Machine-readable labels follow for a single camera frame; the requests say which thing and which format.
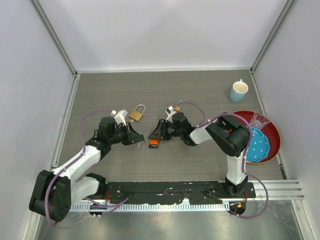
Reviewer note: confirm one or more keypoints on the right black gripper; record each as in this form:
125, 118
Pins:
160, 132

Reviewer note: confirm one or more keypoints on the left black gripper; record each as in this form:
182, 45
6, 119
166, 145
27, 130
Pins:
132, 136

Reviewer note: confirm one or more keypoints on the orange black padlock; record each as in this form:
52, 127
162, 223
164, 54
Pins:
154, 143

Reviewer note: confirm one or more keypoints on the small brass padlock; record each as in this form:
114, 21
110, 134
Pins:
177, 108

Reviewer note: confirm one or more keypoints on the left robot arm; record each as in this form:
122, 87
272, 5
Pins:
56, 191

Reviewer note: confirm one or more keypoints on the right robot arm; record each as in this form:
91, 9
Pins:
229, 134

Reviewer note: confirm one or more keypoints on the large brass padlock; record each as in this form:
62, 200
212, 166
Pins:
136, 115

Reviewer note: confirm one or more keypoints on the light blue mug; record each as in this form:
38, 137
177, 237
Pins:
238, 91

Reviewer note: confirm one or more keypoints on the blue dotted plate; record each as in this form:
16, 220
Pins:
259, 147

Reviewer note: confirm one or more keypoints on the clear drinking glass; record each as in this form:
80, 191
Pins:
260, 119

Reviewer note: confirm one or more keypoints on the red round tray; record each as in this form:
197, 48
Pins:
274, 141

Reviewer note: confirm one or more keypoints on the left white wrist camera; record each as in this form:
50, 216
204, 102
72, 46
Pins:
120, 116

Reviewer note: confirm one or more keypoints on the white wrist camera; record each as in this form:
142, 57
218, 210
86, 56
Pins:
120, 116
170, 111

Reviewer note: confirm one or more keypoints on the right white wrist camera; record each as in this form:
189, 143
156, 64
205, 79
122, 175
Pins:
170, 111

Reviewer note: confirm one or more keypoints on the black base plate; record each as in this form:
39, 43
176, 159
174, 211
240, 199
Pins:
172, 192

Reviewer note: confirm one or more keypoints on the white slotted cable duct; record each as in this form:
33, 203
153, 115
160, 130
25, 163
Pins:
185, 206

